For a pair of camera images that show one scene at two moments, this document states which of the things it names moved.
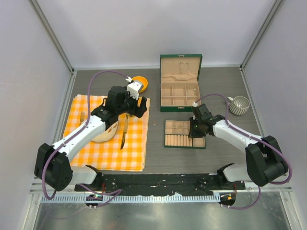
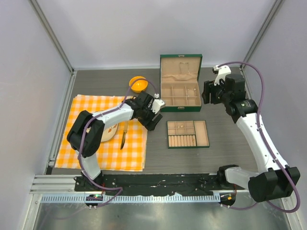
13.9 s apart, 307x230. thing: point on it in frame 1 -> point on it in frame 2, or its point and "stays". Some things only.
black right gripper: [194, 133] -> [209, 87]
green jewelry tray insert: [176, 133] stays
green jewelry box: [179, 87] stays
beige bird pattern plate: [108, 133] stays
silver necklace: [191, 89] stays
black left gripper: [137, 111] -> [150, 125]
